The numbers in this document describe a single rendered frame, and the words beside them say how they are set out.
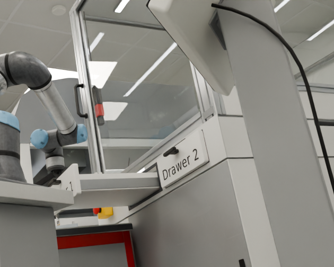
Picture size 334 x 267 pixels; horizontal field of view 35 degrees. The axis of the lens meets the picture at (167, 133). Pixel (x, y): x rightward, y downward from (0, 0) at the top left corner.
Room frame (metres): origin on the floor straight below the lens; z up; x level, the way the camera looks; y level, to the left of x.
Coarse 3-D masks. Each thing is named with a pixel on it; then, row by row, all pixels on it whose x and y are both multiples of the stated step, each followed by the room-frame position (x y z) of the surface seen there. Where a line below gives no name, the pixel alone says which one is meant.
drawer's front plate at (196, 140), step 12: (180, 144) 1.69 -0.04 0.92; (192, 144) 1.63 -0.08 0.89; (204, 144) 1.60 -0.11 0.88; (168, 156) 1.77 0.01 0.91; (180, 156) 1.71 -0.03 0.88; (192, 156) 1.65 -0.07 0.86; (204, 156) 1.60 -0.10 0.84; (168, 168) 1.78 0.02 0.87; (192, 168) 1.66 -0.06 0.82; (168, 180) 1.79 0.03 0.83
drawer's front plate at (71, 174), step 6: (72, 168) 1.70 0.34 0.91; (66, 174) 1.75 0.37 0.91; (72, 174) 1.71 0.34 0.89; (78, 174) 1.70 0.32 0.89; (66, 180) 1.76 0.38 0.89; (72, 180) 1.71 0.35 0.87; (78, 180) 1.70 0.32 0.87; (54, 186) 1.87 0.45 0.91; (60, 186) 1.81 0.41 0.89; (66, 186) 1.76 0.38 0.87; (72, 186) 1.72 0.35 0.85; (78, 186) 1.70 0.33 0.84; (78, 192) 1.70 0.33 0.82; (60, 210) 1.88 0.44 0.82
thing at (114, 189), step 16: (80, 176) 1.72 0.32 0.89; (96, 176) 1.76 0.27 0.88; (112, 176) 1.79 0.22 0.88; (128, 176) 1.82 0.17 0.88; (144, 176) 1.86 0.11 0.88; (96, 192) 1.78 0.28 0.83; (112, 192) 1.82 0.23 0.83; (128, 192) 1.87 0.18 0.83; (144, 192) 1.92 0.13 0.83; (64, 208) 1.92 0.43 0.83; (80, 208) 1.97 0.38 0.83
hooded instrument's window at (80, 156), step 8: (32, 152) 2.59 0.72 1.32; (40, 152) 2.62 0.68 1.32; (64, 152) 2.69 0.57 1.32; (72, 152) 2.71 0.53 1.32; (80, 152) 2.74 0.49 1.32; (88, 152) 2.76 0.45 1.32; (32, 160) 2.59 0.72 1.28; (40, 160) 2.61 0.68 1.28; (64, 160) 2.69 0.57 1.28; (72, 160) 2.71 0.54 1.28; (80, 160) 2.73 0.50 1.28; (88, 160) 2.76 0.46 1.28; (32, 168) 2.59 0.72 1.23; (40, 168) 2.61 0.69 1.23; (80, 168) 2.73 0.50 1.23; (88, 168) 2.76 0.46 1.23; (32, 176) 2.59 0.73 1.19; (40, 176) 2.61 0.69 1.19; (64, 216) 2.67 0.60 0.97; (72, 216) 2.69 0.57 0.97; (80, 216) 2.71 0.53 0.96; (88, 216) 2.74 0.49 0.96
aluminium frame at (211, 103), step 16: (80, 0) 2.25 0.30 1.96; (80, 32) 2.33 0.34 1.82; (80, 48) 2.32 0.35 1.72; (80, 64) 2.35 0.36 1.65; (80, 80) 2.38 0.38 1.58; (208, 96) 1.55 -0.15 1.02; (224, 96) 1.56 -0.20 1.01; (304, 96) 1.76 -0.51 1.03; (320, 96) 1.80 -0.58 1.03; (208, 112) 1.56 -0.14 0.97; (224, 112) 1.55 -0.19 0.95; (240, 112) 1.59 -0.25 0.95; (320, 112) 1.79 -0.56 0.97; (192, 128) 1.65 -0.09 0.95; (96, 144) 2.33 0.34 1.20; (160, 144) 1.83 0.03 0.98; (96, 160) 2.32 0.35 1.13; (144, 160) 1.96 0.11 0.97
